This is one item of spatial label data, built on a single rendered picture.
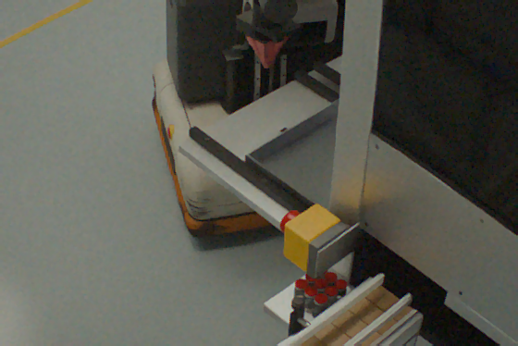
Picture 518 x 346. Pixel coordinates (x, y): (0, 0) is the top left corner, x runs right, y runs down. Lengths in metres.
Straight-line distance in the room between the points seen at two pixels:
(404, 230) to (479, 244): 0.16
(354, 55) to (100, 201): 1.81
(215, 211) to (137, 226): 0.31
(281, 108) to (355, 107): 0.57
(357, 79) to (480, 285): 0.35
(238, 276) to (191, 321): 0.23
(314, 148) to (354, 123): 0.45
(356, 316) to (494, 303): 0.25
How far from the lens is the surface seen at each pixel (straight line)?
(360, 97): 1.28
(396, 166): 1.29
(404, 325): 1.41
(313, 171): 1.71
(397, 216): 1.34
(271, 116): 1.83
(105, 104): 3.34
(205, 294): 2.65
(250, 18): 1.58
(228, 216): 2.70
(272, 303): 1.49
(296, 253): 1.41
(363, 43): 1.23
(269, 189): 1.65
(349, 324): 1.40
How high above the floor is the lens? 2.02
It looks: 42 degrees down
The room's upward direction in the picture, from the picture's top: 2 degrees clockwise
